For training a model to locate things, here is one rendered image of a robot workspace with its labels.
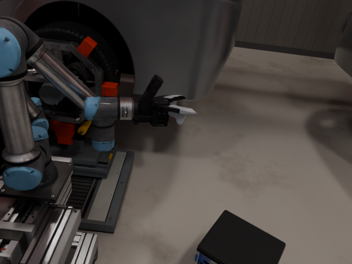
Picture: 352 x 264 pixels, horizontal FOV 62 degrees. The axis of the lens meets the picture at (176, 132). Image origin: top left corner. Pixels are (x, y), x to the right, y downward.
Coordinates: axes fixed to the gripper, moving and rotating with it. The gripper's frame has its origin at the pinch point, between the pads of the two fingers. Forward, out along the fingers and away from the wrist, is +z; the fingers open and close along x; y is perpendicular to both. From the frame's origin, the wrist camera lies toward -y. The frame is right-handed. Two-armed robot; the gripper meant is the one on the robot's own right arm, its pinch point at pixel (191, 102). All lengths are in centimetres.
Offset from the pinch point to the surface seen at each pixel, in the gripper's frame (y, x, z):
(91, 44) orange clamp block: -2, -90, -36
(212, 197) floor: 113, -87, 54
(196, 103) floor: 91, -245, 84
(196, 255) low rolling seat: 96, -18, 19
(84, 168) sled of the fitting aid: 93, -107, -45
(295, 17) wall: -10, -455, 334
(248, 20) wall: 3, -479, 248
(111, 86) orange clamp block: 23, -91, -25
